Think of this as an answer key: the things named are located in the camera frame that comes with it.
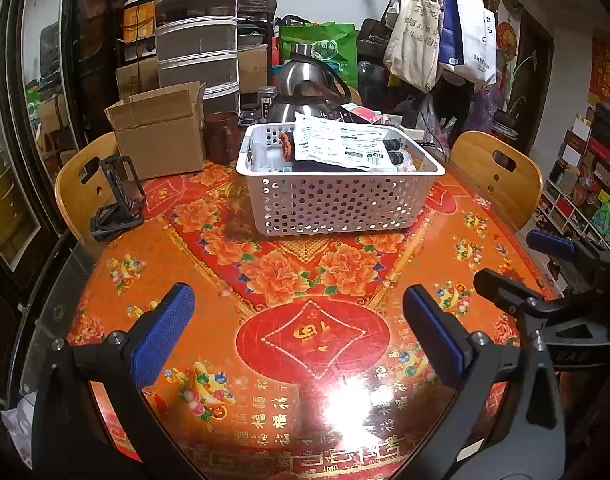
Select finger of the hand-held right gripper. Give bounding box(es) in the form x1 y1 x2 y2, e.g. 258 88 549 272
526 230 610 273
474 268 568 332

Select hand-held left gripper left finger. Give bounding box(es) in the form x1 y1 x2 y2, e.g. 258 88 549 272
31 282 211 480

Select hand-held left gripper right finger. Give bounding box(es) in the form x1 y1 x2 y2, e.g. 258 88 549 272
385 284 568 480

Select white perforated plastic basket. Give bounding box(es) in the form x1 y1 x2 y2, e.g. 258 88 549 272
236 122 447 236

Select clear plastic bag dark contents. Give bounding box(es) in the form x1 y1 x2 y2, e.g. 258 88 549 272
290 112 416 173

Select shelf of boxes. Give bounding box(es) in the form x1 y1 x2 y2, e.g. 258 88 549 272
535 102 610 256

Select wooden chair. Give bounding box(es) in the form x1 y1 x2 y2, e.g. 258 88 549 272
54 131 121 238
449 131 543 228

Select red floral tablecloth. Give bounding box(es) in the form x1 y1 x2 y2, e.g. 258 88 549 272
65 155 558 480

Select black folding phone stand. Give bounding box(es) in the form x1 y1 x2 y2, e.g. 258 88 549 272
90 155 146 241

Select white plastic bag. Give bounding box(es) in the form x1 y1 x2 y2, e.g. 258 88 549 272
0 400 38 466

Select open cardboard box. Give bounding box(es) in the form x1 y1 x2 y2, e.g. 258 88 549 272
104 81 207 181

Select brown mug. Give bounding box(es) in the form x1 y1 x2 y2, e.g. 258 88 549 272
202 111 241 165

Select pink packet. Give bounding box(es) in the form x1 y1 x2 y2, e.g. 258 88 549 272
345 102 386 123

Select white shopping bag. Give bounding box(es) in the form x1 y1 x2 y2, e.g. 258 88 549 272
442 0 498 86

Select blue shopping bag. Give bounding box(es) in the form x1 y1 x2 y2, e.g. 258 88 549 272
437 0 466 66

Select large water jug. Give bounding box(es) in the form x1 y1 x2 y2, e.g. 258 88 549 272
357 60 388 106

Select beige canvas tote bag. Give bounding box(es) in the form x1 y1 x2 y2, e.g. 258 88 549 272
383 0 443 93

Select dark glass cabinet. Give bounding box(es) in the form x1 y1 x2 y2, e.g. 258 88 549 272
0 0 101 281

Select closed cardboard box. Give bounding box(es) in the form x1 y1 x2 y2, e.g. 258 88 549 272
237 45 270 93
115 57 161 98

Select black bag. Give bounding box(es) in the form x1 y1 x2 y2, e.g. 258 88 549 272
357 18 393 61

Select stainless steel kettle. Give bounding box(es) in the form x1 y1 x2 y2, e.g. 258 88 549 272
265 44 353 123

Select green shopping bag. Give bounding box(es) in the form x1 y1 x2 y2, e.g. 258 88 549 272
279 21 360 88

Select grey tiered storage tower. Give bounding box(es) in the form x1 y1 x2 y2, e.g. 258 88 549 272
154 0 241 103

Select yellow box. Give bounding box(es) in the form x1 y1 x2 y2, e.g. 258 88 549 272
122 0 156 43

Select red wall poster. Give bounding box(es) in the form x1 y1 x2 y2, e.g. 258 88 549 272
587 35 610 111

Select red gold wall ornament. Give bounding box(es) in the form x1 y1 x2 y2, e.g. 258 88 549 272
497 22 520 63

